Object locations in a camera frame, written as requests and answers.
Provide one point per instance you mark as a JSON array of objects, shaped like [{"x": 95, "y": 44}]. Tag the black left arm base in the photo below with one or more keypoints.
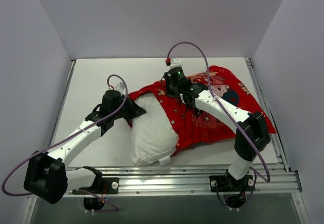
[{"x": 108, "y": 185}]

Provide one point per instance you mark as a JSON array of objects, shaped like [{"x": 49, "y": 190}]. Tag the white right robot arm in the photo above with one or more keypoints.
[{"x": 212, "y": 106}]

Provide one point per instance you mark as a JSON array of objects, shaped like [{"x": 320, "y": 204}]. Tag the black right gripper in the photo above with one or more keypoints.
[{"x": 172, "y": 91}]

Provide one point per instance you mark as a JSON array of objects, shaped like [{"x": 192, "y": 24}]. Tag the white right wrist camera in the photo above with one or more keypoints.
[{"x": 173, "y": 62}]

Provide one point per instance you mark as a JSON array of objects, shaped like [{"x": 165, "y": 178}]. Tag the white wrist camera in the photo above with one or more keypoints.
[
  {"x": 121, "y": 88},
  {"x": 173, "y": 62}
]

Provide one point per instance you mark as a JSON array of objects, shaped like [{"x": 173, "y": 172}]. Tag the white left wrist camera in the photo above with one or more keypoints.
[{"x": 121, "y": 88}]

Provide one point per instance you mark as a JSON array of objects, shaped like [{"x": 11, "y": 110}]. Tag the aluminium front mounting rail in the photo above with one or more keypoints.
[{"x": 191, "y": 180}]

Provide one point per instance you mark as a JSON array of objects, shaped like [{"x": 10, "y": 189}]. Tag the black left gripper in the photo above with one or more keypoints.
[{"x": 132, "y": 108}]

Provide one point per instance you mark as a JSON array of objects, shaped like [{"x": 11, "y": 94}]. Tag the red printed pillowcase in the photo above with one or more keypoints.
[{"x": 193, "y": 129}]

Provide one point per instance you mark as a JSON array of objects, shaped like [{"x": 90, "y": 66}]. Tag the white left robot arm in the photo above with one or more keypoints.
[{"x": 47, "y": 176}]

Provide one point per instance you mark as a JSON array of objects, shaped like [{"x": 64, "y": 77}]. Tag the aluminium side rail left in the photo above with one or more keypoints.
[{"x": 60, "y": 96}]

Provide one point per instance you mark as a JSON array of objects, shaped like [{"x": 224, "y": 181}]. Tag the white pillow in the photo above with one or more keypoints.
[{"x": 153, "y": 139}]

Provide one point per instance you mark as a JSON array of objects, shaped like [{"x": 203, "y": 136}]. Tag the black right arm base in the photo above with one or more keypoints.
[{"x": 226, "y": 183}]

